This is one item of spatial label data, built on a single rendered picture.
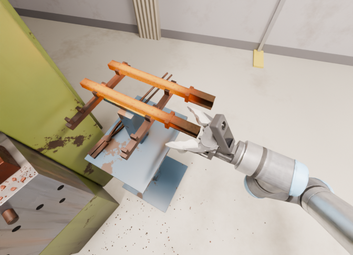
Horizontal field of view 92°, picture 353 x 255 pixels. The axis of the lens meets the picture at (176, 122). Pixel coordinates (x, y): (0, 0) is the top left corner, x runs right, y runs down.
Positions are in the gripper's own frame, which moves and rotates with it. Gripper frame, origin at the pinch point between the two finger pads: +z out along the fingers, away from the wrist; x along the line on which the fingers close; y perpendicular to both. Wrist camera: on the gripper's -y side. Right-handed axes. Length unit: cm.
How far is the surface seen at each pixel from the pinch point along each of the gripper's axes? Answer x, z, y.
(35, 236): -53, 38, 40
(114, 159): -14.2, 22.4, 26.4
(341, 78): 200, -120, 102
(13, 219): -44, 32, 14
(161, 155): -3.6, 5.7, 26.4
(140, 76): 10.8, 19.8, -0.8
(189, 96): 11.2, 0.7, 0.1
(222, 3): 192, 39, 50
